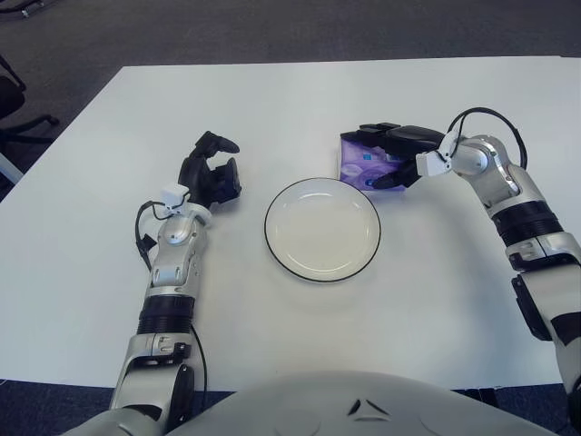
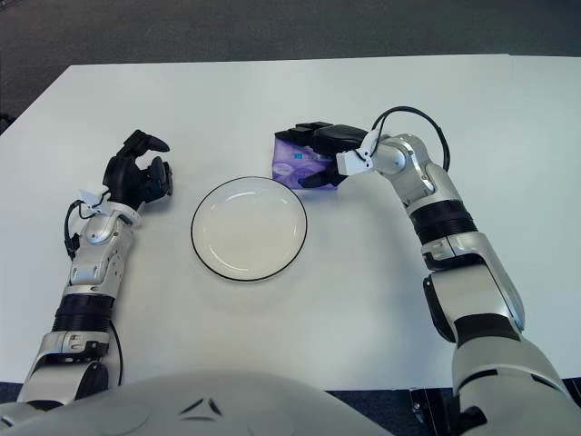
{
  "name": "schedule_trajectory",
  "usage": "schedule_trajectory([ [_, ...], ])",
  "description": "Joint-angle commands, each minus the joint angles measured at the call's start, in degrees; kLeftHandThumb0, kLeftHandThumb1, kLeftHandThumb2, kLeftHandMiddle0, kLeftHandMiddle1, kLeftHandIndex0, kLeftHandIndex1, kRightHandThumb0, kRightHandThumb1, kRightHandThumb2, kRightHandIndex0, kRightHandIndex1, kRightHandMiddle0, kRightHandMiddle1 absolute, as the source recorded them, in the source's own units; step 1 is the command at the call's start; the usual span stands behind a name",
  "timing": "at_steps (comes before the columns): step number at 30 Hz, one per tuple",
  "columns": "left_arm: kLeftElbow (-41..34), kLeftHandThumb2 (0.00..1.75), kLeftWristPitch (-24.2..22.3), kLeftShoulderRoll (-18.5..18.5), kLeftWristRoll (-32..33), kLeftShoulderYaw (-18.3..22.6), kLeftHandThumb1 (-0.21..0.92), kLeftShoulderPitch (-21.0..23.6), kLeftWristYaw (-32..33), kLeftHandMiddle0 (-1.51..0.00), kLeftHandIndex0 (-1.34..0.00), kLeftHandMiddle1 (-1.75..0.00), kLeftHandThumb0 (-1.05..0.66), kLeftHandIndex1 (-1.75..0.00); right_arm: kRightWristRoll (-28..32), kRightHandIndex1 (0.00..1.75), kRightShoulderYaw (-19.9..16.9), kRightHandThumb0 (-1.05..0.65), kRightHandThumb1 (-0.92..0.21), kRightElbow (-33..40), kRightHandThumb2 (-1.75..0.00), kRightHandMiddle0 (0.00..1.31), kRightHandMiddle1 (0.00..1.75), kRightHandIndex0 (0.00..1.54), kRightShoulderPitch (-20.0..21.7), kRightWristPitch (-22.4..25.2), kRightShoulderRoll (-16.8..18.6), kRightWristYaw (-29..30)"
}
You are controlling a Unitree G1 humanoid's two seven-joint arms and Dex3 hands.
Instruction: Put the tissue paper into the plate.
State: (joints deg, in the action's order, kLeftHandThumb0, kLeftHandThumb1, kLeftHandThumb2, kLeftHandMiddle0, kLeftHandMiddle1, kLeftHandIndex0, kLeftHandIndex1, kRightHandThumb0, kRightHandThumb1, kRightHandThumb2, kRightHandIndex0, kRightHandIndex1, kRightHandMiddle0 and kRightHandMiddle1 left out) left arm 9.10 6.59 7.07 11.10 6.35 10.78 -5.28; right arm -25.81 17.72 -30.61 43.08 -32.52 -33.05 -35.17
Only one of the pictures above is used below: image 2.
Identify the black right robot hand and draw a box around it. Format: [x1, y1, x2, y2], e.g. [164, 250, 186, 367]
[276, 121, 369, 190]

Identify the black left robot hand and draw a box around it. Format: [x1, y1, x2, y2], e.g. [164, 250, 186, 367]
[103, 130, 175, 213]

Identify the purple tissue paper pack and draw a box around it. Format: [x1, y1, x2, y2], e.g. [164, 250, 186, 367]
[271, 131, 346, 192]

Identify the white plate with black rim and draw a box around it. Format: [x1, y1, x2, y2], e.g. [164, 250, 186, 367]
[190, 176, 311, 283]

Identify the white right wrist connector box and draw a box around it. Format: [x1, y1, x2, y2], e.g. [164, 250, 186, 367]
[335, 129, 382, 176]

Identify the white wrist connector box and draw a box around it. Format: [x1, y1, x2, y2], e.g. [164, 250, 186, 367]
[79, 186, 110, 214]
[335, 129, 382, 176]

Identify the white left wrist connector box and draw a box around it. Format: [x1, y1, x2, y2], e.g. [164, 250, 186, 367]
[79, 186, 110, 214]

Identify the grey robot torso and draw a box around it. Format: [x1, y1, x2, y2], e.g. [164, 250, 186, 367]
[0, 370, 455, 436]

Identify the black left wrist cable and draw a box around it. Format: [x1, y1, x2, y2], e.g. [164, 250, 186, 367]
[63, 190, 113, 261]

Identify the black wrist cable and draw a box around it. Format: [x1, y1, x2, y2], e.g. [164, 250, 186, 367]
[63, 190, 113, 261]
[371, 106, 450, 173]

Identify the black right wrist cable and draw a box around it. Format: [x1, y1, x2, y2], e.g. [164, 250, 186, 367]
[371, 106, 450, 173]

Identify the black left elbow cable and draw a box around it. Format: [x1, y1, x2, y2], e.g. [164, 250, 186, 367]
[108, 317, 124, 387]

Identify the black table frame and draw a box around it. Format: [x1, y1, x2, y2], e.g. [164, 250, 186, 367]
[408, 385, 455, 436]

